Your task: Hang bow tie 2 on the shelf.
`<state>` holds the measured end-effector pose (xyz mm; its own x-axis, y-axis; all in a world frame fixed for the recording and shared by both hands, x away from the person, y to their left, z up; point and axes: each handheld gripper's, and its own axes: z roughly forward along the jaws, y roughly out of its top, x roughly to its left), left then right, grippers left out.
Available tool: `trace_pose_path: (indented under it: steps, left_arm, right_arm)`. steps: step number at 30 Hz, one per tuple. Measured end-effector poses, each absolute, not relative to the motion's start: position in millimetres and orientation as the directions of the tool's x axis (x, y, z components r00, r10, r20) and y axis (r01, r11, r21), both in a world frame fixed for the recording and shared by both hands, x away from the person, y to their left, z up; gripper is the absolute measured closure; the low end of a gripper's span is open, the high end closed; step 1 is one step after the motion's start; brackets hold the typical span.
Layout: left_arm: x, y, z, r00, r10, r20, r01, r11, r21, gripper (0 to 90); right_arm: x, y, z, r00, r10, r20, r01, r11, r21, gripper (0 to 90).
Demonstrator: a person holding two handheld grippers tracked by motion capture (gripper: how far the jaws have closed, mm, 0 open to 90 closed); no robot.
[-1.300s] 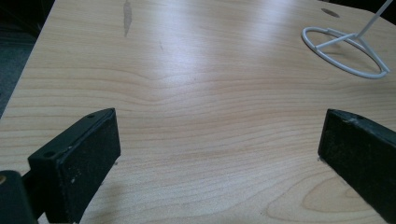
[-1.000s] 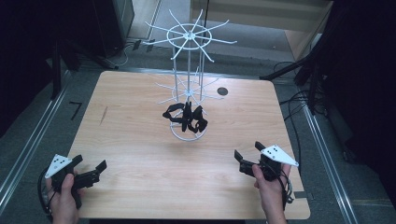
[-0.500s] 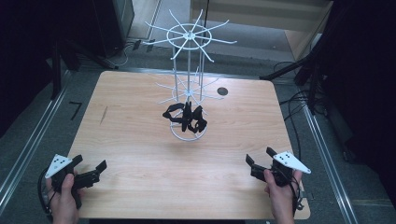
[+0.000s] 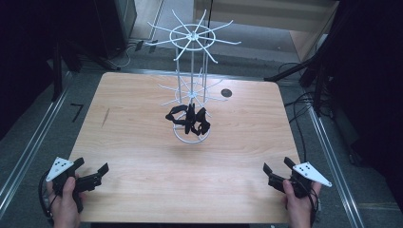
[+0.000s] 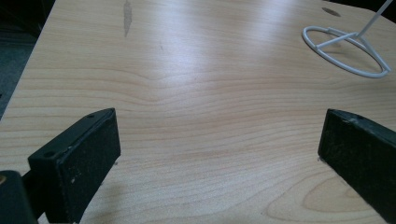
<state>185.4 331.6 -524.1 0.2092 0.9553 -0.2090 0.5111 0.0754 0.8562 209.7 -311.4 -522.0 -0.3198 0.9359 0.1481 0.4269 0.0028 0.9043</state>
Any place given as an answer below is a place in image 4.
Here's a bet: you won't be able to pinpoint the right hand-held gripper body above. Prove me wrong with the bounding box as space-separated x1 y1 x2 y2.
267 161 333 200

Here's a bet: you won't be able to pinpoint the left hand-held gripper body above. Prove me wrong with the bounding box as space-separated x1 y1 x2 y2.
46 156 103 214

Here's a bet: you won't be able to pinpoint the black bow tie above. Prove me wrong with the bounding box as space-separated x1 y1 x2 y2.
164 103 197 134
191 107 212 137

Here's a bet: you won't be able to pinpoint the white wire rotating rack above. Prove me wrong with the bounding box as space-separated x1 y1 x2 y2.
144 9 242 145

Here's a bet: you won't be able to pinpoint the person's left hand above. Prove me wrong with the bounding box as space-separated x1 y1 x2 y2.
47 176 86 228

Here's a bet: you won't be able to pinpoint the person's right hand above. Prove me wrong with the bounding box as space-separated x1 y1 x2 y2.
281 179 322 228

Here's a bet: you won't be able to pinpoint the black stand leg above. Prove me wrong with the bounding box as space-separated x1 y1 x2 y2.
263 56 319 84

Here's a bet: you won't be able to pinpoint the dark cabinet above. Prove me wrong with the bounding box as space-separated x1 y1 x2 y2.
93 0 138 61

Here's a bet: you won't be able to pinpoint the light wooden furniture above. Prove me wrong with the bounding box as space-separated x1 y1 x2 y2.
193 0 340 63

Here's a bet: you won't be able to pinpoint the metal floor rail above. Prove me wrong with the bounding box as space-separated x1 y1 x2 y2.
0 70 74 219
305 104 365 228

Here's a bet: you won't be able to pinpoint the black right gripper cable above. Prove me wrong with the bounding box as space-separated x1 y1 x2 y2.
308 189 321 227

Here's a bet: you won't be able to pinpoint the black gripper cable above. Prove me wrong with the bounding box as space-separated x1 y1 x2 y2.
37 172 55 227
308 189 321 227

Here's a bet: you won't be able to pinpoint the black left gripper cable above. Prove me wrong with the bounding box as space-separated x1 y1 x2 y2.
37 172 55 227

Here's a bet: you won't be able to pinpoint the black floor cables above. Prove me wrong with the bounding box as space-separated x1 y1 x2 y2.
278 61 336 164

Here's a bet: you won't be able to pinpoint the black upright stand post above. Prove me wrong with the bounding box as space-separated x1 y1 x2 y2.
51 41 65 103

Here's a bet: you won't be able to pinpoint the white floor cable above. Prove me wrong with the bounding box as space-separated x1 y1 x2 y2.
110 42 139 69

